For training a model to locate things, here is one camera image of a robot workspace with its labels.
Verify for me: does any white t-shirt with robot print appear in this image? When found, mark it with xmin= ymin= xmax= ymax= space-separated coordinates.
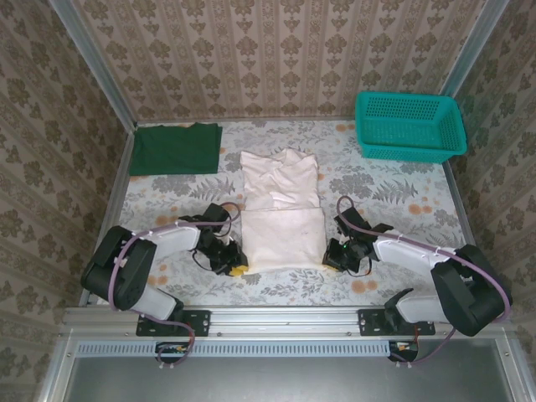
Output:
xmin=239 ymin=148 xmax=327 ymax=276

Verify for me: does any grey metal panel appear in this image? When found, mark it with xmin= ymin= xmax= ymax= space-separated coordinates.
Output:
xmin=62 ymin=355 xmax=516 ymax=402

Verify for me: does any aluminium table edge rail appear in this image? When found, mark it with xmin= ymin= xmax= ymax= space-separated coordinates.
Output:
xmin=37 ymin=123 xmax=139 ymax=402
xmin=443 ymin=161 xmax=536 ymax=402

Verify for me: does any small black connector box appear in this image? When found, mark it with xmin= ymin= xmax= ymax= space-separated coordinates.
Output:
xmin=154 ymin=341 xmax=190 ymax=364
xmin=388 ymin=339 xmax=420 ymax=363

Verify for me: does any teal plastic mesh basket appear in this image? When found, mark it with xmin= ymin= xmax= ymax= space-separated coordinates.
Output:
xmin=354 ymin=92 xmax=470 ymax=165

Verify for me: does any folded dark green t-shirt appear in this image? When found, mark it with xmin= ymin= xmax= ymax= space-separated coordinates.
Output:
xmin=128 ymin=123 xmax=224 ymax=177

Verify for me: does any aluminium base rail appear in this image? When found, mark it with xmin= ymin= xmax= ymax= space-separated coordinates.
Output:
xmin=136 ymin=307 xmax=436 ymax=338

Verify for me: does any aluminium frame post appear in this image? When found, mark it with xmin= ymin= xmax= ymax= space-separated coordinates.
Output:
xmin=440 ymin=0 xmax=511 ymax=100
xmin=45 ymin=0 xmax=139 ymax=129

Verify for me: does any floral table cover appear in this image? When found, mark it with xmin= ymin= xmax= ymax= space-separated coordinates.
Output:
xmin=119 ymin=120 xmax=478 ymax=307

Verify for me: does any white slotted cable duct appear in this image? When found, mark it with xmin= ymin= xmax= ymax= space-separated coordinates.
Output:
xmin=77 ymin=338 xmax=420 ymax=358

